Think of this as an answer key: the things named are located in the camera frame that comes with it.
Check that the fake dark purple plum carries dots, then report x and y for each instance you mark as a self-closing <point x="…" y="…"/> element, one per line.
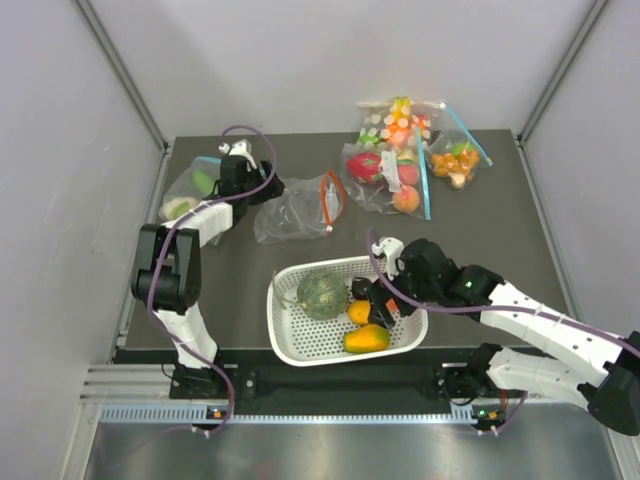
<point x="360" y="288"/>

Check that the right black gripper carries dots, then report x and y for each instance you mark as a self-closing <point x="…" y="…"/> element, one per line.
<point x="379" y="313"/>

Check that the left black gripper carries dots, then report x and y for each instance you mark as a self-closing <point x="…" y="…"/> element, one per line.
<point x="272" y="188"/>

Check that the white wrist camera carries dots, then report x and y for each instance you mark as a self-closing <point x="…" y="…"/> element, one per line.
<point x="241" y="148"/>
<point x="390" y="249"/>

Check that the fake pale green cabbage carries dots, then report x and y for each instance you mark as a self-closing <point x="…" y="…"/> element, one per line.
<point x="177" y="207"/>

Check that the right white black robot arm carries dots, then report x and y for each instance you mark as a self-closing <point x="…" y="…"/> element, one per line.
<point x="595" y="370"/>

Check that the fake peach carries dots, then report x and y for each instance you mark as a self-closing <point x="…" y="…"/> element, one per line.
<point x="395" y="304"/>
<point x="407" y="200"/>

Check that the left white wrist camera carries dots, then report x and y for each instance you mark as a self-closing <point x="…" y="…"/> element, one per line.
<point x="241" y="148"/>

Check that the fake netted green melon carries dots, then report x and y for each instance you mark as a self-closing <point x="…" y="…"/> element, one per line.
<point x="321" y="295"/>

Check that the fake green pepper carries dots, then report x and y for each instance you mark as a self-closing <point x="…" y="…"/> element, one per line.
<point x="203" y="182"/>

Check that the red zip clear bag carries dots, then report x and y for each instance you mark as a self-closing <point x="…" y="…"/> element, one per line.
<point x="308" y="209"/>

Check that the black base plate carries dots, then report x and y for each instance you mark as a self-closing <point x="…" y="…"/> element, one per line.
<point x="423" y="380"/>

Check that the blue zip bag left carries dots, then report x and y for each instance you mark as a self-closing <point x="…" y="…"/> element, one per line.
<point x="190" y="195"/>

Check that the blue zip bag orange pieces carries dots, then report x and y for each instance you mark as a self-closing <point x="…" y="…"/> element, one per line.
<point x="454" y="153"/>

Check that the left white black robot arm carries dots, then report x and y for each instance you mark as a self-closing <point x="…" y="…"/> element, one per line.
<point x="167" y="271"/>

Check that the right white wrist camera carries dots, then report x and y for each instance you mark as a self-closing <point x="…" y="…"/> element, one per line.
<point x="390" y="249"/>

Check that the fake yellow green mango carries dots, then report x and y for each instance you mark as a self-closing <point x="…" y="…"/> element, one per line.
<point x="367" y="339"/>

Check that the polka dot clear bag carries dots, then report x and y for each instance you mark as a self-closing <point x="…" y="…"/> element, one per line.
<point x="398" y="124"/>

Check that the aluminium rail with cable duct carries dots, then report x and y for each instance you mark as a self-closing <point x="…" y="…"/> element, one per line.
<point x="140" y="394"/>

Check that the white perforated plastic basket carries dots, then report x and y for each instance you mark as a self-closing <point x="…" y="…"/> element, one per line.
<point x="314" y="320"/>

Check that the blue zip bag with strawberry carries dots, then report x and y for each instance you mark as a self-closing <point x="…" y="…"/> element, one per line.
<point x="398" y="168"/>

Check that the fake red strawberry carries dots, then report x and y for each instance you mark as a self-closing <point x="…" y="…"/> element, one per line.
<point x="365" y="167"/>

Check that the fake brown pear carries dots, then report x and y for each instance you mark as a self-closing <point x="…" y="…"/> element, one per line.
<point x="358" y="312"/>

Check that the fake peach in blue bag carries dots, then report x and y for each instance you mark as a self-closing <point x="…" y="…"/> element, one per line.
<point x="407" y="200"/>

